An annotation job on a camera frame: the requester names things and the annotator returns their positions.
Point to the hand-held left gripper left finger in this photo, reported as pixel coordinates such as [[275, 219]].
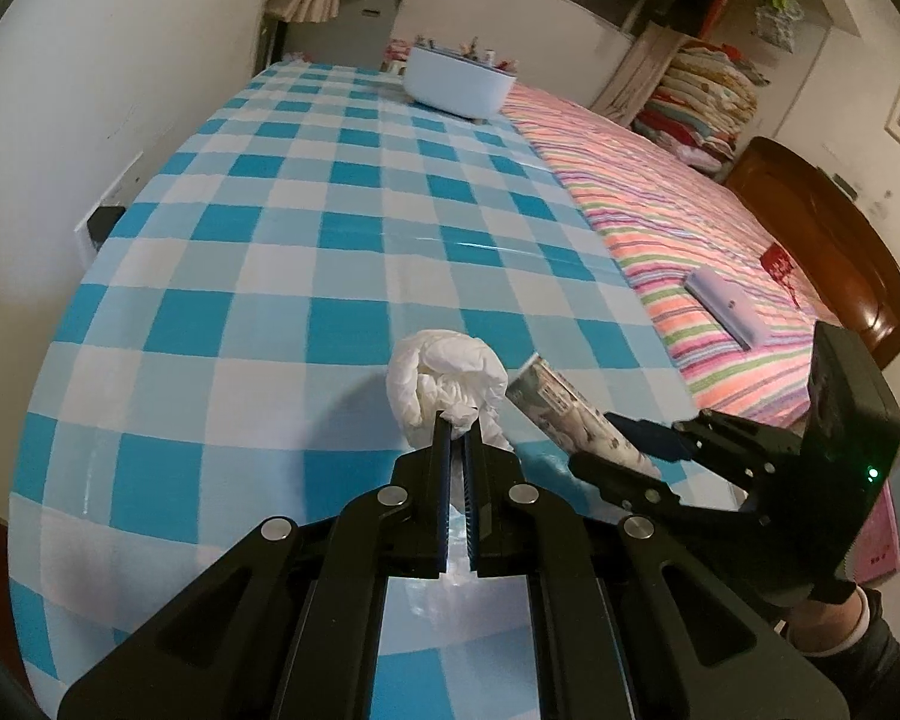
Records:
[[444, 502]]

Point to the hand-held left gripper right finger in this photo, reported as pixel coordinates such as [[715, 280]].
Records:
[[474, 502]]

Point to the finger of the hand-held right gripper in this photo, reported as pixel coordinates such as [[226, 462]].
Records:
[[622, 484], [656, 439]]

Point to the small printed bottle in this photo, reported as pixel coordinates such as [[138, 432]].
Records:
[[562, 412]]

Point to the white plastic bag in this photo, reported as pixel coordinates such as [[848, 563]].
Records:
[[450, 367]]

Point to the person's right forearm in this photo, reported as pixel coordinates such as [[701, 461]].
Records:
[[832, 626]]

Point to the pink plastic basket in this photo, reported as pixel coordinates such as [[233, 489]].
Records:
[[881, 540]]

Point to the grey folded pouch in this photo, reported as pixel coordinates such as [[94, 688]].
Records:
[[724, 307]]

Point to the red tasselled pouch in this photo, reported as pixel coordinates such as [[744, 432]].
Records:
[[778, 266]]

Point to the brown wooden headboard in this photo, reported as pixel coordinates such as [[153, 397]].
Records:
[[832, 240]]

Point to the bed with pink striped sheet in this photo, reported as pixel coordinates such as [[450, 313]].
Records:
[[645, 187]]

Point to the stack of folded quilts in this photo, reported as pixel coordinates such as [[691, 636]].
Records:
[[705, 97]]

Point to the beige striped curtain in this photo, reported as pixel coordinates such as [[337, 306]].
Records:
[[634, 75]]

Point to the white round bowl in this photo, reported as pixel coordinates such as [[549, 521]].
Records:
[[457, 90]]

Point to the cluster of small cosmetic items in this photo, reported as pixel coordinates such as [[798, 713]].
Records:
[[465, 56]]

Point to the patterned hanging bag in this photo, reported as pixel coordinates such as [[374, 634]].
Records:
[[780, 22]]

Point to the black plug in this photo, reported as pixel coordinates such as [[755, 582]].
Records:
[[105, 225]]

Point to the white appliance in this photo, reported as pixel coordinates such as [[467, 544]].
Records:
[[379, 22]]

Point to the grey wall switch plate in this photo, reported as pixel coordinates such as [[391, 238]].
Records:
[[844, 186]]

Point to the white wall socket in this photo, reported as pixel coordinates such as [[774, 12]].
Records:
[[116, 187]]

